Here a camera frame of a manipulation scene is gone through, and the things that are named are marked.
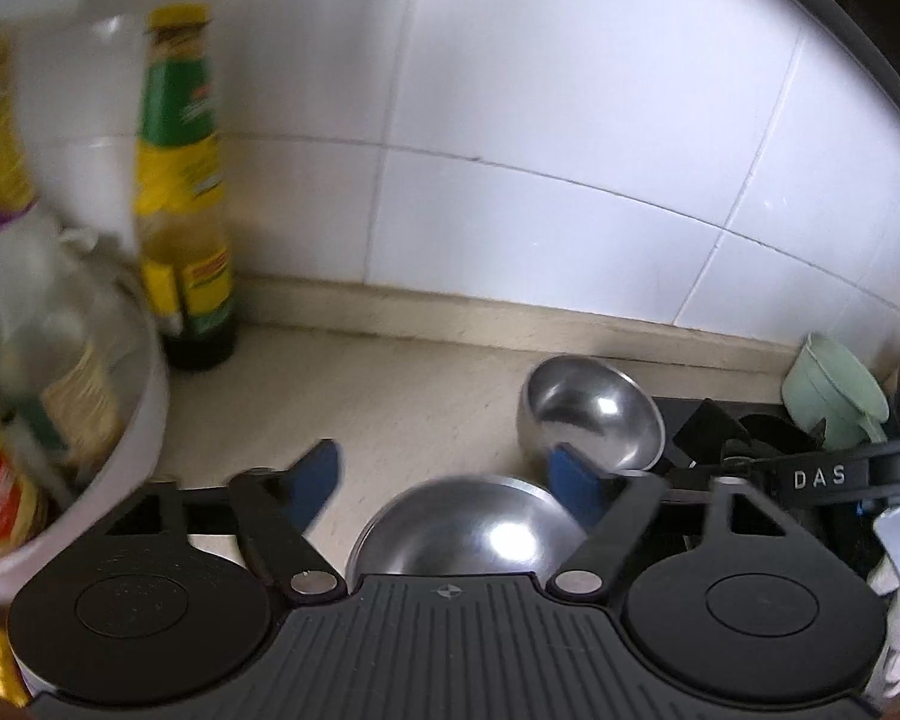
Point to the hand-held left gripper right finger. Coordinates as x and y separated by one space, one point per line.
577 487

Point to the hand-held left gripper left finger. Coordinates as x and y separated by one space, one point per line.
315 480

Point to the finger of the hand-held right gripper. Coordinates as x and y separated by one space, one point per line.
847 472

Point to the stainless steel bowl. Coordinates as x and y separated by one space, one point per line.
592 405
457 532

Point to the light green cup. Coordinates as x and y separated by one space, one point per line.
832 390

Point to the black dish rack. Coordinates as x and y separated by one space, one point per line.
701 427

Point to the green and yellow label bottle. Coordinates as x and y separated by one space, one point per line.
184 165

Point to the black range hood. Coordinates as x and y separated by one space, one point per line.
892 15

